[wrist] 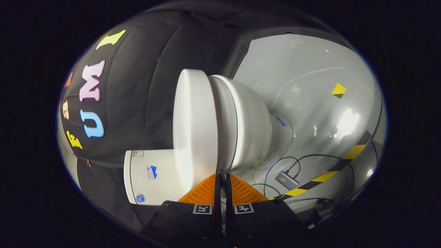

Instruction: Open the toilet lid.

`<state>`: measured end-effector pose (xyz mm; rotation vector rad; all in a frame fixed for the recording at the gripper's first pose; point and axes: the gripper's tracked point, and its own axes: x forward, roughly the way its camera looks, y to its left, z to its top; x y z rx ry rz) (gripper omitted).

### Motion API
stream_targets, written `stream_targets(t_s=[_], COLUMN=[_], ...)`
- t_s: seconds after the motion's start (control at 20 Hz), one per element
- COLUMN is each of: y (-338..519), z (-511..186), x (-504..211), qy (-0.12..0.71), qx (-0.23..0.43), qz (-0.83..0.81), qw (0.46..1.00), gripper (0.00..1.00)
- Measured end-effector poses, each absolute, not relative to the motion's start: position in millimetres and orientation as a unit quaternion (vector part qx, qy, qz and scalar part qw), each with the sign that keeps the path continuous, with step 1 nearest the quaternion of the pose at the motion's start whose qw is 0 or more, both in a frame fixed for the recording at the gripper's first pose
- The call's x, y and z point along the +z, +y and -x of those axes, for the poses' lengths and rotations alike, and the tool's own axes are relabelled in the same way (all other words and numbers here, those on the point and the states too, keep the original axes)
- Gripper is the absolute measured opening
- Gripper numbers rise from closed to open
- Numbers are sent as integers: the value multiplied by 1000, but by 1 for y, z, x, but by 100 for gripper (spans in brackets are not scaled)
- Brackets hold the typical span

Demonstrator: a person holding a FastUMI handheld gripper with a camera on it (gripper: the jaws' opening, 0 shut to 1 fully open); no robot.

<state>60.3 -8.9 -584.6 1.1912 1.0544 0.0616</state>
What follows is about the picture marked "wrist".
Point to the black backdrop cloth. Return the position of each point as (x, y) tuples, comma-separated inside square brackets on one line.
[(137, 86)]

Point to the yellow black hazard tape strip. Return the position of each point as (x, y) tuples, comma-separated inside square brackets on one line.
[(355, 151)]

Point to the grey adapter box orange label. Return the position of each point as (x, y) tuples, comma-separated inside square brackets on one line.
[(286, 180)]

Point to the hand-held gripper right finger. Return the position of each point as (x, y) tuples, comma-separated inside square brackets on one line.
[(229, 213)]

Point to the white ceramic toilet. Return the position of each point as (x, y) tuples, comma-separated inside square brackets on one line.
[(255, 120)]

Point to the small yellow black tape square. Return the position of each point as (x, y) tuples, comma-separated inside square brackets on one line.
[(338, 90)]

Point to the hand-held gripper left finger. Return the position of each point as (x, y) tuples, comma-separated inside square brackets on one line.
[(217, 213)]

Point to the white toilet lid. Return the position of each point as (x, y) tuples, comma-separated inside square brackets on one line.
[(193, 113)]

